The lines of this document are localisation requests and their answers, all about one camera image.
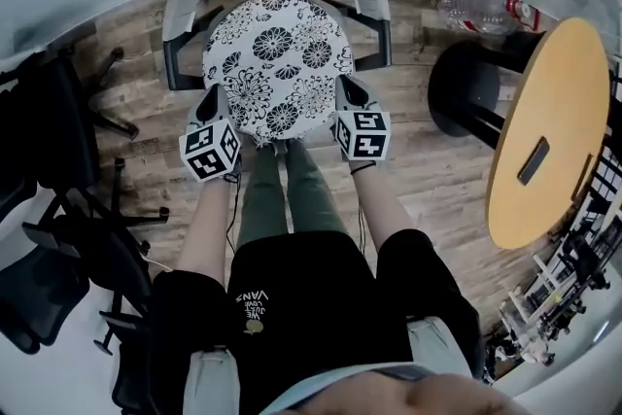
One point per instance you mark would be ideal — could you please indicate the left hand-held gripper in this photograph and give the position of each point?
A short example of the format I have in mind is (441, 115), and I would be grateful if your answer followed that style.
(209, 150)

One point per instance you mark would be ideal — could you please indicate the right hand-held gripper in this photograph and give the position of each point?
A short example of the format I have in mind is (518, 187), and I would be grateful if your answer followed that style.
(364, 136)

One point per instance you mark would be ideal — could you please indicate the black white floral round cushion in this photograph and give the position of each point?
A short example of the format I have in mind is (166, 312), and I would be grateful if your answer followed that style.
(279, 68)

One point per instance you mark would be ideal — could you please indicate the person's left forearm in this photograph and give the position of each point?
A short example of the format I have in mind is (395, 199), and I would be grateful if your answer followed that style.
(204, 233)

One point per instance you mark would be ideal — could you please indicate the person's right forearm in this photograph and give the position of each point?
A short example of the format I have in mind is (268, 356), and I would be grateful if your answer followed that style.
(379, 209)

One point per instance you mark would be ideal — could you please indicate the black wrist band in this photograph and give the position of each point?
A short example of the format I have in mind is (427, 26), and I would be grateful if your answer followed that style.
(362, 168)

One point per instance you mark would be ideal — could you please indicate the person's right leg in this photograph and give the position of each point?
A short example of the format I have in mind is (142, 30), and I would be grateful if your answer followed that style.
(313, 189)

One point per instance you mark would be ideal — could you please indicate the person's leg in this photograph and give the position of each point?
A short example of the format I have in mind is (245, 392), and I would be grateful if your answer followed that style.
(265, 204)
(313, 189)

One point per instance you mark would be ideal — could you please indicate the black table base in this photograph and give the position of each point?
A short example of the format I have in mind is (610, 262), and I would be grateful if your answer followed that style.
(461, 87)

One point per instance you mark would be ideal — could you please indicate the person's left leg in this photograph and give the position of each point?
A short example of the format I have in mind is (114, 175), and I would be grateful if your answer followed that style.
(265, 204)

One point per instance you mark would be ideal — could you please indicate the clear plastic bottle red label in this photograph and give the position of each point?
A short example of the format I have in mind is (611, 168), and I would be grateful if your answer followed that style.
(481, 7)

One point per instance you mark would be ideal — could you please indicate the black smartphone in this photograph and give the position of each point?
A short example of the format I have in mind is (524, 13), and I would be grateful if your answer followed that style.
(532, 161)

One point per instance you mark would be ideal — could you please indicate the round wooden table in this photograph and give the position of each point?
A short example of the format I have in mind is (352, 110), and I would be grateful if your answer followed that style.
(554, 112)

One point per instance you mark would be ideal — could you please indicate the person's black t-shirt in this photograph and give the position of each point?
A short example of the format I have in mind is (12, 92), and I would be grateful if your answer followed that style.
(316, 306)

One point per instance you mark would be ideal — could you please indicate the thin black bar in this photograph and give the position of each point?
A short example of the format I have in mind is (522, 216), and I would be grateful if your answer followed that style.
(582, 177)

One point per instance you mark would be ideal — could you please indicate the person's head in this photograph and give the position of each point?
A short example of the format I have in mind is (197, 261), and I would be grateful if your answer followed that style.
(413, 398)

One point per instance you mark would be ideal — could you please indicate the white metal frame rack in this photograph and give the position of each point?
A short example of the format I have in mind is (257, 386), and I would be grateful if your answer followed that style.
(534, 316)

